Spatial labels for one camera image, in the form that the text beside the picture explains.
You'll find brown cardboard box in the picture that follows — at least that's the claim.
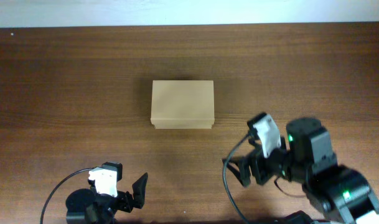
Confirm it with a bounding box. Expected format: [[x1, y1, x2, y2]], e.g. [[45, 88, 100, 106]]
[[151, 80, 215, 129]]

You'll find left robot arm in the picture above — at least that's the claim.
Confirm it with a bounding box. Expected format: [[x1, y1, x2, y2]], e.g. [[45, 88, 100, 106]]
[[65, 162, 148, 223]]

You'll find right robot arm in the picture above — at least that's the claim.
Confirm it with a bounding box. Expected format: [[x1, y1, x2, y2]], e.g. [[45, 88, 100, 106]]
[[222, 113, 379, 223]]

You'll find left black cable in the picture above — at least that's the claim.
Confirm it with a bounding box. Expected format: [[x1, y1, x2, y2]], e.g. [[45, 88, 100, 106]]
[[39, 167, 93, 224]]

